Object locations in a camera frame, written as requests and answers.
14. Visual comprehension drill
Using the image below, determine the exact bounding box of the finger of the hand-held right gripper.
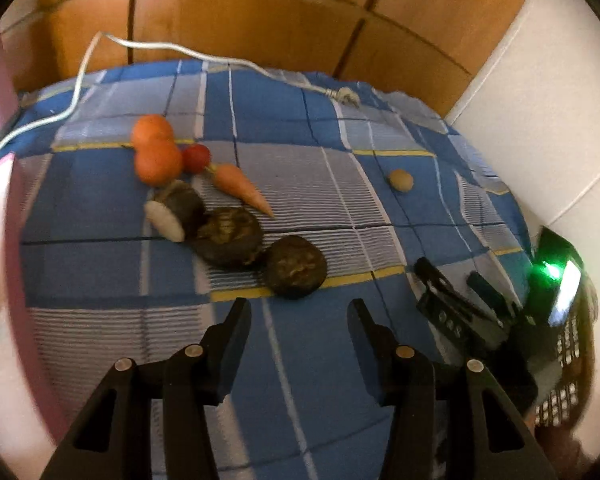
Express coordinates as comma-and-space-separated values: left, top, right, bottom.
466, 270, 523, 323
413, 257, 506, 361

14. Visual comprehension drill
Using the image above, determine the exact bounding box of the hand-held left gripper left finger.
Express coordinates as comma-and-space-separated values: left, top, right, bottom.
39, 298, 253, 480

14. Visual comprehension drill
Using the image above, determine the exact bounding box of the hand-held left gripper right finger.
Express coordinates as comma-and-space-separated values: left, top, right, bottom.
347, 298, 561, 480

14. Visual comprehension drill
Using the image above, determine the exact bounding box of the dark round fruit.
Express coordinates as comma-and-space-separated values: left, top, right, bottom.
265, 235, 328, 300
194, 206, 263, 268

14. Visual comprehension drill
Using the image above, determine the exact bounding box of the small tan round fruit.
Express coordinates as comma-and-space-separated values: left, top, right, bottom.
388, 169, 414, 193

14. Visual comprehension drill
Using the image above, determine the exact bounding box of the carrot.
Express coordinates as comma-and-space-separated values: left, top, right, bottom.
207, 162, 276, 219

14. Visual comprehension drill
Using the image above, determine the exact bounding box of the orange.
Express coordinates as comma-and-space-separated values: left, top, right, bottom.
131, 114, 175, 148
134, 138, 184, 186

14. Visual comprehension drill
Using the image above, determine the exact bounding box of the pink-edged white box tray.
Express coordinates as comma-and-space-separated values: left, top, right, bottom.
0, 152, 71, 461

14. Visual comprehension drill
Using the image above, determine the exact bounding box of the brown lattice basket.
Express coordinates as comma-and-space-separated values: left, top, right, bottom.
532, 305, 593, 428

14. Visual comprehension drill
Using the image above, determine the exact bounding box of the dark root with white end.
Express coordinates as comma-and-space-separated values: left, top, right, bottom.
144, 179, 207, 243

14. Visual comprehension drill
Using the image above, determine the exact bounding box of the red cherry tomato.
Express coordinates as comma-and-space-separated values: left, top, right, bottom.
182, 143, 212, 174

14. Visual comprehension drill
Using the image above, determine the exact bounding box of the blue plaid tablecloth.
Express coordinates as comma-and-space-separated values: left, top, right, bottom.
0, 57, 536, 480

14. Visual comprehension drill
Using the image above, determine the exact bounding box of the white power cable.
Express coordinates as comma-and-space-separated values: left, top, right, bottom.
0, 31, 361, 157

